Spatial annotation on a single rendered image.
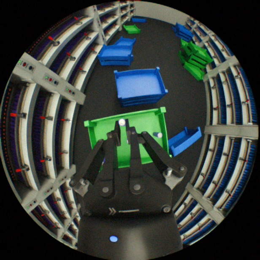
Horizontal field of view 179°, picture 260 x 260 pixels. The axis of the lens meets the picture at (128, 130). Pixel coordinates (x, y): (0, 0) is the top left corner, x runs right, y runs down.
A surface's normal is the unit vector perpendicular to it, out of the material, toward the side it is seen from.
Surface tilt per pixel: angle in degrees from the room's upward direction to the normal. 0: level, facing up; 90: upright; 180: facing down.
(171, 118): 0
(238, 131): 90
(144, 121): 0
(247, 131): 90
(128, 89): 0
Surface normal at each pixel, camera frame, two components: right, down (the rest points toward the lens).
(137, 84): -0.01, 0.04
